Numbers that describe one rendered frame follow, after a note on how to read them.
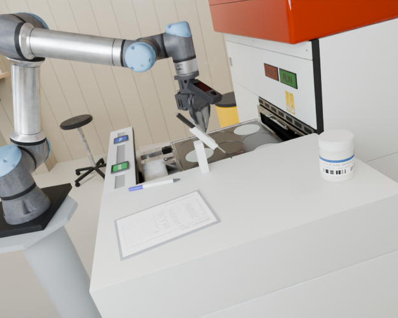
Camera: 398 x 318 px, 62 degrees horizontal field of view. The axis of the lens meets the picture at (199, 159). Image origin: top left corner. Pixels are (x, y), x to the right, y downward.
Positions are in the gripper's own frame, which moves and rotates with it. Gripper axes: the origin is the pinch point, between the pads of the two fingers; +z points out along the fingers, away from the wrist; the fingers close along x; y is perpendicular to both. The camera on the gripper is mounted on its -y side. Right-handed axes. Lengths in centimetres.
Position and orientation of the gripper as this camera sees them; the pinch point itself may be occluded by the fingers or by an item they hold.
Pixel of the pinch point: (205, 130)
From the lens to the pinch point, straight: 113.5
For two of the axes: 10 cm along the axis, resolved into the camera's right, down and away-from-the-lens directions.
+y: -7.3, -1.5, 6.7
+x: -6.5, 4.5, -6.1
